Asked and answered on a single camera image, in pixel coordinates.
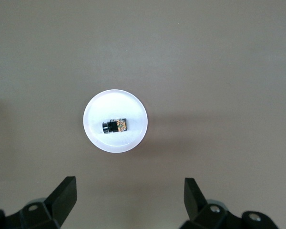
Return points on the pink round plate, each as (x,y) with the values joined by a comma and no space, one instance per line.
(114,105)

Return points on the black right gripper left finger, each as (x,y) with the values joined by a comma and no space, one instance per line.
(38,214)

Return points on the orange push-button switch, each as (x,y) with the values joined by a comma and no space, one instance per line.
(114,127)

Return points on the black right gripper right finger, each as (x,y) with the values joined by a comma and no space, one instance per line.
(212,217)

